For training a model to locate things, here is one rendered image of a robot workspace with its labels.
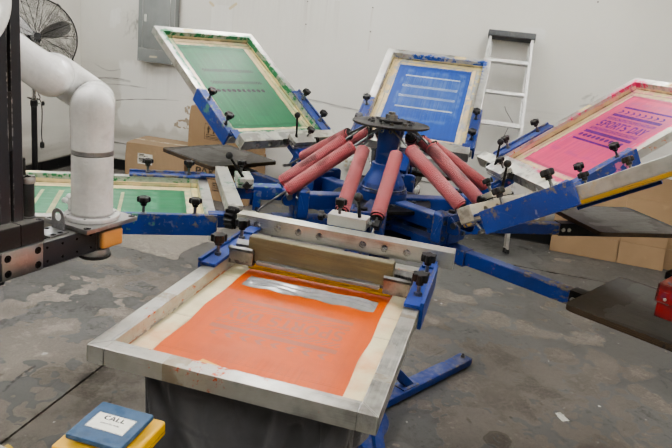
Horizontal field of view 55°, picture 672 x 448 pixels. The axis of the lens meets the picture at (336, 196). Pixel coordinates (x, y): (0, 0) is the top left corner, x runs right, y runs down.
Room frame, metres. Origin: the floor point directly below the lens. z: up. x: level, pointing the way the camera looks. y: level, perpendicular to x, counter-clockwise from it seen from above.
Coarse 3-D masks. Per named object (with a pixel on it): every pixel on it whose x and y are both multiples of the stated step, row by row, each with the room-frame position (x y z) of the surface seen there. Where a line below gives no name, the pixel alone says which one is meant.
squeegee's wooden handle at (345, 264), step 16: (256, 240) 1.66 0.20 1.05; (272, 240) 1.65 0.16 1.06; (288, 240) 1.66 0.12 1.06; (256, 256) 1.66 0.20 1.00; (272, 256) 1.65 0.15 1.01; (288, 256) 1.64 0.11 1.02; (304, 256) 1.63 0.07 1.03; (320, 256) 1.62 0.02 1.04; (336, 256) 1.61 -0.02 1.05; (352, 256) 1.60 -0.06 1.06; (368, 256) 1.60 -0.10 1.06; (320, 272) 1.62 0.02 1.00; (336, 272) 1.61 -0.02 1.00; (352, 272) 1.60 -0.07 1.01; (368, 272) 1.59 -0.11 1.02; (384, 272) 1.58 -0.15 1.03
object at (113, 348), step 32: (192, 288) 1.46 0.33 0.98; (128, 320) 1.24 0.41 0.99; (160, 320) 1.32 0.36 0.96; (416, 320) 1.43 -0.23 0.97; (96, 352) 1.12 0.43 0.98; (128, 352) 1.11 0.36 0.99; (160, 352) 1.12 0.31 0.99; (384, 352) 1.22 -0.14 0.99; (192, 384) 1.07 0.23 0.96; (224, 384) 1.05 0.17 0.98; (256, 384) 1.04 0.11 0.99; (288, 384) 1.06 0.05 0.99; (384, 384) 1.09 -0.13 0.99; (320, 416) 1.01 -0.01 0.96; (352, 416) 0.99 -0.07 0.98
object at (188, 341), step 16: (256, 272) 1.67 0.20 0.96; (240, 288) 1.55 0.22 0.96; (256, 288) 1.56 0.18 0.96; (208, 304) 1.43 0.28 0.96; (224, 304) 1.44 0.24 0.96; (288, 304) 1.48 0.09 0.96; (192, 320) 1.34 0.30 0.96; (208, 320) 1.35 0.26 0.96; (176, 336) 1.26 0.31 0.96; (192, 336) 1.26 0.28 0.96; (208, 336) 1.27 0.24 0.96; (176, 352) 1.19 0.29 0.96; (192, 352) 1.20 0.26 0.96; (208, 352) 1.20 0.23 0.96; (224, 352) 1.21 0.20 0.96; (240, 352) 1.22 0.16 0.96; (256, 352) 1.22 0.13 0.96; (240, 368) 1.15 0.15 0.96
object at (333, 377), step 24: (336, 288) 1.62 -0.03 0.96; (312, 312) 1.45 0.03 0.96; (336, 312) 1.46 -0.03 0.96; (360, 312) 1.48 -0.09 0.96; (360, 336) 1.35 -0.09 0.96; (264, 360) 1.19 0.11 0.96; (288, 360) 1.21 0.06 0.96; (312, 360) 1.22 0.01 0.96; (336, 360) 1.23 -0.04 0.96; (312, 384) 1.12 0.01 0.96; (336, 384) 1.13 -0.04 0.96
